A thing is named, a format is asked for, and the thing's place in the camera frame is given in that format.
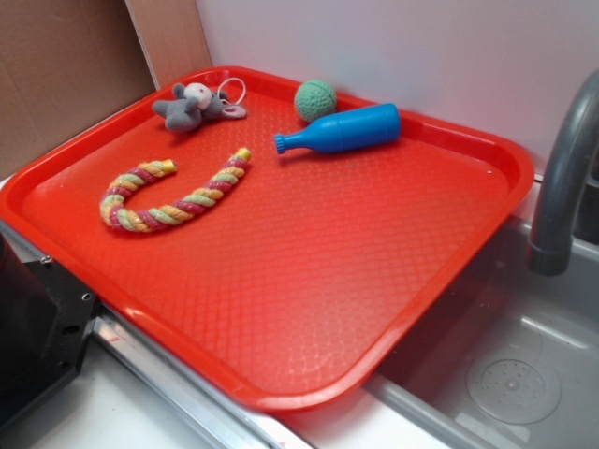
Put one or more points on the grey plush mouse toy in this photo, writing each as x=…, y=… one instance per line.
x=195, y=103

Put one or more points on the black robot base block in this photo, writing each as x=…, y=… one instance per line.
x=46, y=318

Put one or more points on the red plastic tray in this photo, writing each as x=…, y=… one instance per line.
x=298, y=283

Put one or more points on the silver metal rail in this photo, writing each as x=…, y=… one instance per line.
x=218, y=420

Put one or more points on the blue plastic bottle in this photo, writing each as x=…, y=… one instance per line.
x=345, y=131

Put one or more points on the brown cardboard panel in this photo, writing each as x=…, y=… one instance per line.
x=68, y=65

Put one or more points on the grey toy faucet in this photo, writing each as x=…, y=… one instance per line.
x=567, y=206

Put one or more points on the multicoloured twisted rope toy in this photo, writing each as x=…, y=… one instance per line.
x=116, y=215

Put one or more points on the green rubber ball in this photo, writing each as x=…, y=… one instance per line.
x=315, y=99

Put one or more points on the grey toy sink basin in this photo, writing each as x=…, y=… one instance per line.
x=504, y=358

